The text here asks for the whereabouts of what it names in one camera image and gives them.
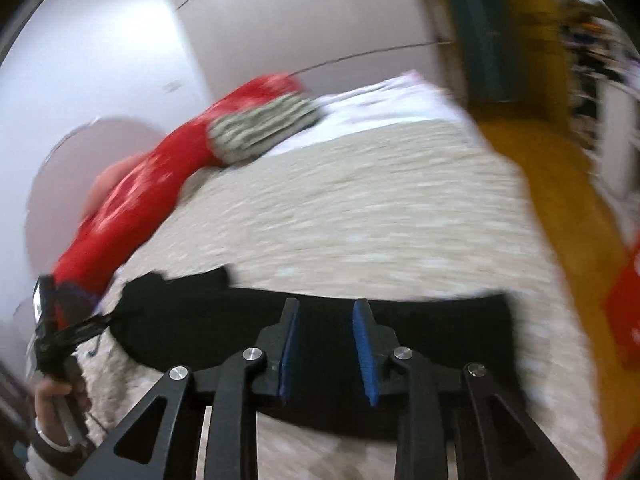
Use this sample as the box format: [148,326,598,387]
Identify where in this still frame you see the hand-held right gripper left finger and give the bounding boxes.
[74,298,301,480]

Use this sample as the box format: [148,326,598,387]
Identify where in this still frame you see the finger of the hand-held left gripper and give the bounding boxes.
[60,314,115,346]

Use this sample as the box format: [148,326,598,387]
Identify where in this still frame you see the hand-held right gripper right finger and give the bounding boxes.
[352,299,582,480]

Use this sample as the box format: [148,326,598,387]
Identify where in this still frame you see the black pants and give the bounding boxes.
[109,266,517,445]

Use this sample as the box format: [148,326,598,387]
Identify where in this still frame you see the person's left forearm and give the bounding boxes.
[24,422,98,480]

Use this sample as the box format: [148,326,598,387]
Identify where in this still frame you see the person's left hand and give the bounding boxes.
[32,376,94,450]

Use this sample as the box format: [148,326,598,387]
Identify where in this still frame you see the red patterned cloth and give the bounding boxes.
[52,73,307,302]

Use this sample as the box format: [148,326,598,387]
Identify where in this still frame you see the beige fuzzy blanket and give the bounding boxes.
[75,117,623,480]

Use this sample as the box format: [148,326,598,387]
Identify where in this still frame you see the grey striped pillow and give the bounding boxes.
[207,91,324,167]

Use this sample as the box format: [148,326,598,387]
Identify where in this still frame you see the white bed sheet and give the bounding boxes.
[270,71,482,157]

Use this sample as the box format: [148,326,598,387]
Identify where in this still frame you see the red object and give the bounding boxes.
[602,252,640,367]

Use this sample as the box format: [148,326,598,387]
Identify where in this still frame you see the cluttered shelf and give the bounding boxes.
[560,7,640,201]

